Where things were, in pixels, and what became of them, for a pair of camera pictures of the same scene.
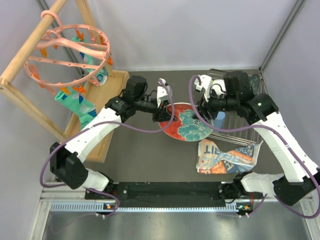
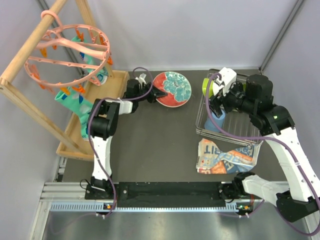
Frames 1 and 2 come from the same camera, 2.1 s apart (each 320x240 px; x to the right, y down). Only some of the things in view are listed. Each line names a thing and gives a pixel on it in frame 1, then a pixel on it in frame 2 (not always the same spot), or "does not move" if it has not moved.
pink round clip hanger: [72, 56] does not move
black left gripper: [161, 114] -> [155, 93]
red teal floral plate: [186, 128] -> [177, 85]
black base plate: [164, 192] does not move
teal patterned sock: [79, 104] does not move
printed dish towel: [215, 159] does not move
